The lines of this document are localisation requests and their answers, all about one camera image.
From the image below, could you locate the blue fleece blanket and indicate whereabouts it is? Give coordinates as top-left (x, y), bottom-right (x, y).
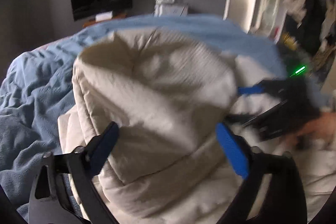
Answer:
top-left (0, 13), bottom-right (329, 222)

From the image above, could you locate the cream hooded puffer jacket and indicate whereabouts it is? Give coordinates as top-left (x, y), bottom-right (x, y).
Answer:
top-left (57, 28), bottom-right (336, 224)

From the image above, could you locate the white box under router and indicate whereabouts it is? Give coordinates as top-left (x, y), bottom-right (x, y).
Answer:
top-left (154, 3), bottom-right (189, 16)

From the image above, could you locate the person's right hand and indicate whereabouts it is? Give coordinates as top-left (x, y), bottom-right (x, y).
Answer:
top-left (284, 112), bottom-right (335, 145)

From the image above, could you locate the wooden desk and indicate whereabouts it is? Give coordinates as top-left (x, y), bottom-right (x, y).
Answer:
top-left (82, 12), bottom-right (127, 28)

